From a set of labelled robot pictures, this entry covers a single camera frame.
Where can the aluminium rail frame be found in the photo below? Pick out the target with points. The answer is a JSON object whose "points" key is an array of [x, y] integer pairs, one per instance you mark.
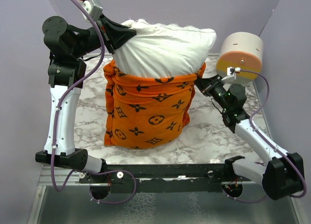
{"points": [[204, 140]]}

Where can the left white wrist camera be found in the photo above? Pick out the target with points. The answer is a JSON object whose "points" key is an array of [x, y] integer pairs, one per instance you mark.
{"points": [[93, 8]]}

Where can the white cylinder with striped face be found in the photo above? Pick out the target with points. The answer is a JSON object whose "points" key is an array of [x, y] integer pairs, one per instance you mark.
{"points": [[240, 49]]}

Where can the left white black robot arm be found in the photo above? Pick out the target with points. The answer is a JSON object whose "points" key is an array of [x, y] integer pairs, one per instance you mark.
{"points": [[66, 71]]}

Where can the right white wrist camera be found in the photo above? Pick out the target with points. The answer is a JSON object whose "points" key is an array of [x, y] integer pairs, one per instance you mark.
{"points": [[231, 74]]}

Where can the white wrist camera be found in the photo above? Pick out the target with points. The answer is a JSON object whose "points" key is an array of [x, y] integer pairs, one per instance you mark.
{"points": [[93, 8], [231, 74]]}

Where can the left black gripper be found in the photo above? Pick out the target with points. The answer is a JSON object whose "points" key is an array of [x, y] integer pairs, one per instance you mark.
{"points": [[113, 32]]}

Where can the white pillow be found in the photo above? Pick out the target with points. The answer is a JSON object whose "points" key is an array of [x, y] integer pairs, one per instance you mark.
{"points": [[162, 51]]}

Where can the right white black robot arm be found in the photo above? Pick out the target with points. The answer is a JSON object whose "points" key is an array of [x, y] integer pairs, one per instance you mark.
{"points": [[282, 173]]}

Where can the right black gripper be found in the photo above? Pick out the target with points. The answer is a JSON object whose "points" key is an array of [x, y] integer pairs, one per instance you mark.
{"points": [[204, 84]]}

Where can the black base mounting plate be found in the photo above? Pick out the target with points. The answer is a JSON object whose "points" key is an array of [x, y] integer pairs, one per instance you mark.
{"points": [[161, 178]]}

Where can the orange patterned fleece pillowcase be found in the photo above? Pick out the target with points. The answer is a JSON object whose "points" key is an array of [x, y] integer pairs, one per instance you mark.
{"points": [[143, 113]]}

